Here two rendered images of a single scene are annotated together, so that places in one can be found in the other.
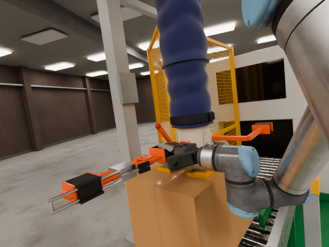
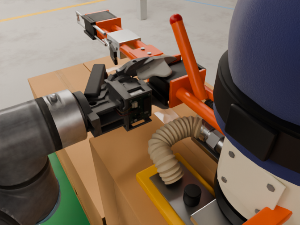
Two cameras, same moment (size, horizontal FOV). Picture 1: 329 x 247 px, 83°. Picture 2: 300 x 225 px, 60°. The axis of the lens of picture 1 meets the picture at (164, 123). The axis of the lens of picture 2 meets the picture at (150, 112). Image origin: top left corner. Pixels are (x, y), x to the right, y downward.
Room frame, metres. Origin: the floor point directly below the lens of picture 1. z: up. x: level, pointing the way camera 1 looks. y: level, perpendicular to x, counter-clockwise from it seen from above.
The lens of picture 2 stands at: (0.85, -0.42, 1.49)
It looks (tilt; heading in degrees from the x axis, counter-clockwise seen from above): 40 degrees down; 106
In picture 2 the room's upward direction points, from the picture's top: straight up
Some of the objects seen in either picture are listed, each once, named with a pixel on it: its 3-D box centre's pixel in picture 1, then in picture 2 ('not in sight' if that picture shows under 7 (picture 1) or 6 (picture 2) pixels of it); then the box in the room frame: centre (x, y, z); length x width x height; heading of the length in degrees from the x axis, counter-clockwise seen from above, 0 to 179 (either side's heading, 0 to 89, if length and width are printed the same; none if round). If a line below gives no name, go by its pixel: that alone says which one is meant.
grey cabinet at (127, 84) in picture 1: (128, 88); not in sight; (1.89, 0.32, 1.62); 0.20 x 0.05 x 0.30; 139
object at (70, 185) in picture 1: (82, 186); (103, 24); (0.52, 0.26, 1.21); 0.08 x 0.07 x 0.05; 139
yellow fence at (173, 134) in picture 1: (166, 138); not in sight; (1.96, 0.00, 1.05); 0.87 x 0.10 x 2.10; 11
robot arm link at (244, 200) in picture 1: (244, 193); (25, 190); (0.57, -0.23, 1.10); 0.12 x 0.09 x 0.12; 87
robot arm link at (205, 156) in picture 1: (210, 156); (66, 116); (0.63, -0.14, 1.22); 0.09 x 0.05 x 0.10; 139
